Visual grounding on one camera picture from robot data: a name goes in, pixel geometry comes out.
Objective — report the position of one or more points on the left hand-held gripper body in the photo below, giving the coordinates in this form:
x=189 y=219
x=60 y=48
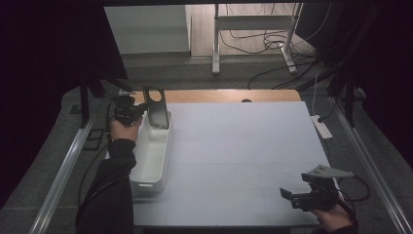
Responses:
x=126 y=109

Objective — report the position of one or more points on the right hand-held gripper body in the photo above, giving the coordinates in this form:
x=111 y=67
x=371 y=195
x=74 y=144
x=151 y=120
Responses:
x=319 y=191

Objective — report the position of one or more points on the white plastic storage bin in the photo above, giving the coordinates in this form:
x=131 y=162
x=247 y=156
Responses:
x=149 y=156

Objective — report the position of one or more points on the person's left hand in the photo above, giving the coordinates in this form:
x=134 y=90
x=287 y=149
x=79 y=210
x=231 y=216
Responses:
x=125 y=131

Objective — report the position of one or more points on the person's right hand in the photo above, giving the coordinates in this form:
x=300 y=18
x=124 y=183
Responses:
x=334 y=219

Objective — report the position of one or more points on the black metal stand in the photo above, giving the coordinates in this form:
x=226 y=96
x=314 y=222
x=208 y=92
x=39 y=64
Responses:
x=350 y=104
x=85 y=100

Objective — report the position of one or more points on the white power strip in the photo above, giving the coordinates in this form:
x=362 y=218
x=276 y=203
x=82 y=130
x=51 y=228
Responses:
x=321 y=127

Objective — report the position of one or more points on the white cabinet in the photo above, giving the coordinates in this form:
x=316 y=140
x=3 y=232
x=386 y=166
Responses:
x=149 y=29

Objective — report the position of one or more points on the black curtain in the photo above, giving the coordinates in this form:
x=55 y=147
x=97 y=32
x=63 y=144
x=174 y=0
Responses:
x=42 y=65
x=386 y=65

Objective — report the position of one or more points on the aluminium floor rail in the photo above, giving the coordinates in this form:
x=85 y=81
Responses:
x=373 y=165
x=61 y=178

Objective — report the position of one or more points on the white metal desk frame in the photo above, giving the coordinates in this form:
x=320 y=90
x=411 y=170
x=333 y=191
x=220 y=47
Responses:
x=216 y=39

